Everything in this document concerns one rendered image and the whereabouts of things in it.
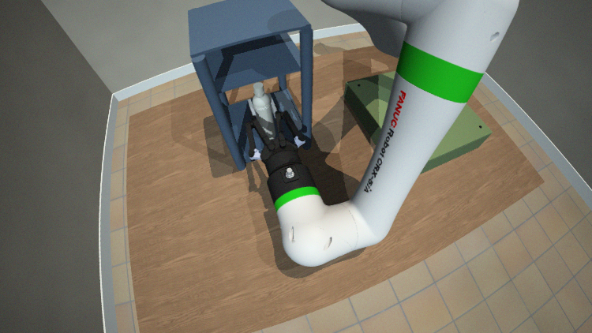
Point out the blue shelving unit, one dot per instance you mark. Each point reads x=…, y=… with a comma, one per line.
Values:
x=239, y=28

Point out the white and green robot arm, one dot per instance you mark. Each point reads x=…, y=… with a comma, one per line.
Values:
x=444, y=48

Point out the white and grey bottle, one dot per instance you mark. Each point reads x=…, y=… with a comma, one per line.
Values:
x=263, y=110

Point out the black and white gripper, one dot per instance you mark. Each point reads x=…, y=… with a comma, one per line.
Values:
x=271, y=147

